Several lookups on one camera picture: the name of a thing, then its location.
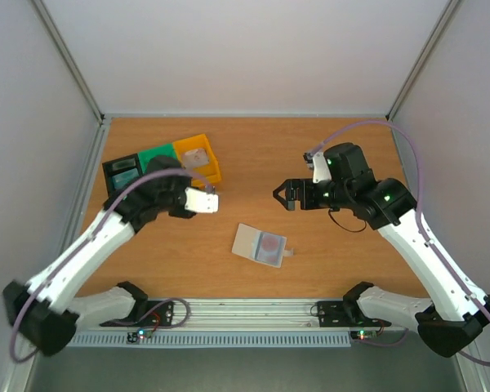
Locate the beige card holder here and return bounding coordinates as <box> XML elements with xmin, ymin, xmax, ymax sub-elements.
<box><xmin>231</xmin><ymin>223</ymin><xmax>294</xmax><ymax>268</ymax></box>

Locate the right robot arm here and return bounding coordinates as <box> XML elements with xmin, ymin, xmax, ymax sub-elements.
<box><xmin>273</xmin><ymin>143</ymin><xmax>490</xmax><ymax>358</ymax></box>

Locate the black plastic bin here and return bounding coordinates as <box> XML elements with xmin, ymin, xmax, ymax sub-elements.
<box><xmin>102</xmin><ymin>154</ymin><xmax>143</xmax><ymax>195</ymax></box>

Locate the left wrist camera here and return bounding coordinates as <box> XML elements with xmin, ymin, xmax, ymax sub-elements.
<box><xmin>184</xmin><ymin>187</ymin><xmax>219</xmax><ymax>213</ymax></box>

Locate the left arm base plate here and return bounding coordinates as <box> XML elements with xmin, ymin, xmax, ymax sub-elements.
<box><xmin>100</xmin><ymin>300</ymin><xmax>175</xmax><ymax>328</ymax></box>

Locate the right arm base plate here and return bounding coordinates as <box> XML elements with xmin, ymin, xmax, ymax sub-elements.
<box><xmin>311</xmin><ymin>301</ymin><xmax>391</xmax><ymax>328</ymax></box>

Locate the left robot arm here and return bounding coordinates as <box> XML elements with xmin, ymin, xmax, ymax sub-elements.
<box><xmin>2</xmin><ymin>155</ymin><xmax>218</xmax><ymax>364</ymax></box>

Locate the grey slotted cable duct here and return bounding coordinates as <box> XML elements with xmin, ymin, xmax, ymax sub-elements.
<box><xmin>69</xmin><ymin>331</ymin><xmax>351</xmax><ymax>350</ymax></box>

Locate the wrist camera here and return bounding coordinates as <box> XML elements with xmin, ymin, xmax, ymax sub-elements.
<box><xmin>184</xmin><ymin>187</ymin><xmax>219</xmax><ymax>213</ymax></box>
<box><xmin>303</xmin><ymin>152</ymin><xmax>332</xmax><ymax>184</ymax></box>

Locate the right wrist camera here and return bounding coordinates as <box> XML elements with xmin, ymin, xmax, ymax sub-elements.
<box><xmin>303</xmin><ymin>152</ymin><xmax>332</xmax><ymax>184</ymax></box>

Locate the teal card in black bin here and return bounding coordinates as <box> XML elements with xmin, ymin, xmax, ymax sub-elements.
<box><xmin>110</xmin><ymin>158</ymin><xmax>140</xmax><ymax>189</ymax></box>

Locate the yellow plastic bin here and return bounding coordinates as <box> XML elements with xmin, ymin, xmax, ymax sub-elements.
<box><xmin>172</xmin><ymin>134</ymin><xmax>221</xmax><ymax>185</ymax></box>

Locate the card in yellow bin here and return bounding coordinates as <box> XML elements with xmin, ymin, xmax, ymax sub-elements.
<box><xmin>182</xmin><ymin>148</ymin><xmax>210</xmax><ymax>169</ymax></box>

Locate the green plastic bin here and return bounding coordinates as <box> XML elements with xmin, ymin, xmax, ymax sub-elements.
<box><xmin>137</xmin><ymin>143</ymin><xmax>177</xmax><ymax>173</ymax></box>

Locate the aluminium front rail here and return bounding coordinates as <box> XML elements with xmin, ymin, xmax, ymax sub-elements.
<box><xmin>69</xmin><ymin>287</ymin><xmax>432</xmax><ymax>332</ymax></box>

